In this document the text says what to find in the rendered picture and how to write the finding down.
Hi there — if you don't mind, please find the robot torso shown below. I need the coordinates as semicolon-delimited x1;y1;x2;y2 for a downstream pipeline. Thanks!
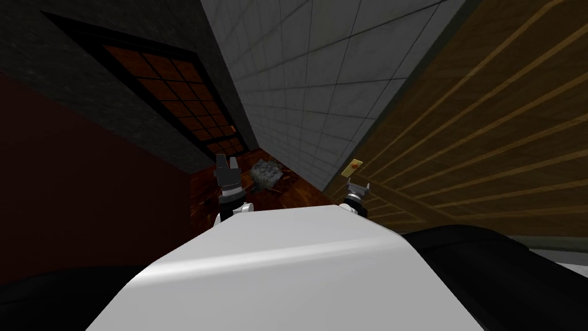
84;204;486;331

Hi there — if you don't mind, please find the grey rough block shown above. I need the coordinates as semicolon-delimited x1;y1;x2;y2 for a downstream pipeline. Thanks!
249;158;284;193

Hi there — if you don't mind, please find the gold door handle orange knob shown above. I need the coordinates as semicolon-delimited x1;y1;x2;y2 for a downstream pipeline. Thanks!
340;158;364;178

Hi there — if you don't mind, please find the brown striped wooden door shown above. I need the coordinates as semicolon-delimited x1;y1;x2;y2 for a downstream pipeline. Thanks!
321;0;588;240

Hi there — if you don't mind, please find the dark framed orange pane window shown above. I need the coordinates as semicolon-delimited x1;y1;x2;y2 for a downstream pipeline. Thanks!
40;11;252;161

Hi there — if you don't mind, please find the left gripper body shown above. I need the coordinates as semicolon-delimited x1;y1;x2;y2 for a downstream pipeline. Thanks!
214;167;242;188

